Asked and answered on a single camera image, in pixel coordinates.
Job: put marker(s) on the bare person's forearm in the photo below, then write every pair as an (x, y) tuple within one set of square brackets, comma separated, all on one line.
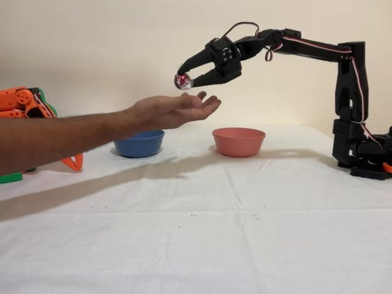
[(46, 141)]

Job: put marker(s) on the red candy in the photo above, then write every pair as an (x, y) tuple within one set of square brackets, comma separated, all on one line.
[(183, 81)]

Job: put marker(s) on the white tablecloth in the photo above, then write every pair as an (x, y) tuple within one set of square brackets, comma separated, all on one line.
[(183, 245)]

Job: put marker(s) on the blue bowl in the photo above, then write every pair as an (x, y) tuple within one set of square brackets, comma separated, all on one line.
[(144, 147)]

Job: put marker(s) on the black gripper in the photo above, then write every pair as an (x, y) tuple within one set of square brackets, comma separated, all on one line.
[(221, 62)]

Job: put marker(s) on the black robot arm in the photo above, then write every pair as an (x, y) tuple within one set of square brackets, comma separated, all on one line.
[(349, 92)]

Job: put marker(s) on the bare person's hand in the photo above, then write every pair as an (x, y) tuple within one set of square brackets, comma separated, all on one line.
[(171, 111)]

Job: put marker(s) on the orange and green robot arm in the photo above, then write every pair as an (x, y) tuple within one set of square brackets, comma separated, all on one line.
[(12, 101)]

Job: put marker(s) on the red bowl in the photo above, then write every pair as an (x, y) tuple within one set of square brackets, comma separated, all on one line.
[(239, 142)]

